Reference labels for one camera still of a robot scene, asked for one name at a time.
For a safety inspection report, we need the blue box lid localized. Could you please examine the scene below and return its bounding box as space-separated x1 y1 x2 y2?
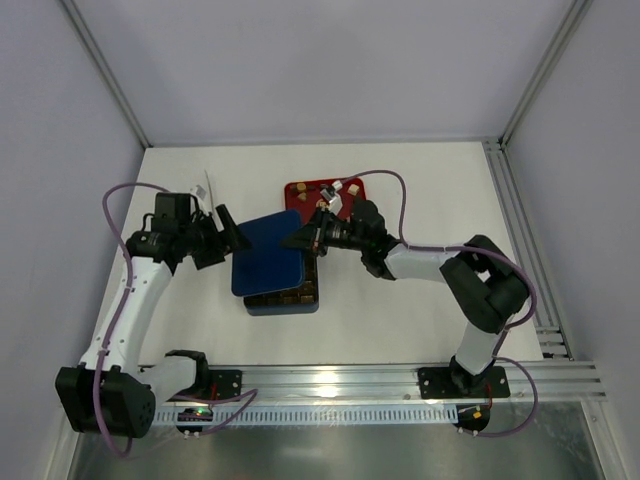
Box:
231 209 305 297

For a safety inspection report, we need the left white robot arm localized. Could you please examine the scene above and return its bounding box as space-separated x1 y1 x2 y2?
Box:
55 191 251 440

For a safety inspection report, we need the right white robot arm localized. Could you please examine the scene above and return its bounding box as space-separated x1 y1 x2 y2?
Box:
281 200 534 396

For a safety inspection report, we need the blue chocolate box with insert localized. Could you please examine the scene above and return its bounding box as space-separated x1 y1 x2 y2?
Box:
243 254 319 316

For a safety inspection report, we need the red rectangular tray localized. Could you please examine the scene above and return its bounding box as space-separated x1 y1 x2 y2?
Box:
283 178 367 225

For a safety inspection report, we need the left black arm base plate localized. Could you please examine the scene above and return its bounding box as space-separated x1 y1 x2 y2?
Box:
172 369 243 401

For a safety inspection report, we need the slotted cable duct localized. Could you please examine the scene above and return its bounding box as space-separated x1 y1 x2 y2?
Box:
152 403 458 428

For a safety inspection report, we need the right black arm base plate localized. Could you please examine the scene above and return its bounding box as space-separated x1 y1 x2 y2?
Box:
417 365 511 400

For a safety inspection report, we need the left frame post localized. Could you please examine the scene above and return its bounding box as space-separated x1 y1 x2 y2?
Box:
57 0 152 149

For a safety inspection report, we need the frame post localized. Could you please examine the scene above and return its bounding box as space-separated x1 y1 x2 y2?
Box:
499 0 593 148
57 0 152 149

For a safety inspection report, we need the aluminium rail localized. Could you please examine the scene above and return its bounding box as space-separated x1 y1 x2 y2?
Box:
59 363 609 407

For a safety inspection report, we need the right frame post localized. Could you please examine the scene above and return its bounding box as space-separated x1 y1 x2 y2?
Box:
499 0 593 148

